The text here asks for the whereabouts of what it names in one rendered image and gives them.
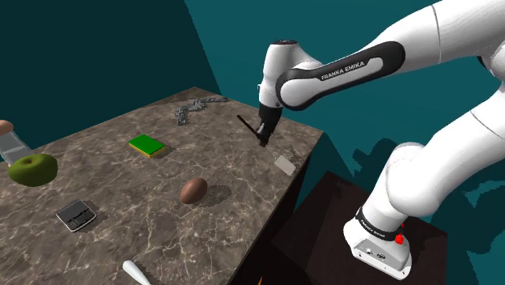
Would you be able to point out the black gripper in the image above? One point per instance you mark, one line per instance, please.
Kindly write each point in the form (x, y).
(270, 116)

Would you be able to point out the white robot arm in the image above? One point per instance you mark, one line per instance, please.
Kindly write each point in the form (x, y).
(418, 185)

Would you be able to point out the brown egg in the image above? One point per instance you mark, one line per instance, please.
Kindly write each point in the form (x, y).
(193, 190)

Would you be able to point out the green and yellow sponge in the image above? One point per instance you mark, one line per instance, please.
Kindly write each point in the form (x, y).
(146, 143)

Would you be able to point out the dark robot stand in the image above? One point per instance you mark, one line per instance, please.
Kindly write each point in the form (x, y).
(315, 236)

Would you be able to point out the black keypad phone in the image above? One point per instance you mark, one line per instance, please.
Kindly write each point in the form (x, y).
(75, 215)

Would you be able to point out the green apple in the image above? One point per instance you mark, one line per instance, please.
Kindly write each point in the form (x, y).
(33, 171)

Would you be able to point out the clear bottle with cork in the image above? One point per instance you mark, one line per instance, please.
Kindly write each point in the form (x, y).
(12, 148)

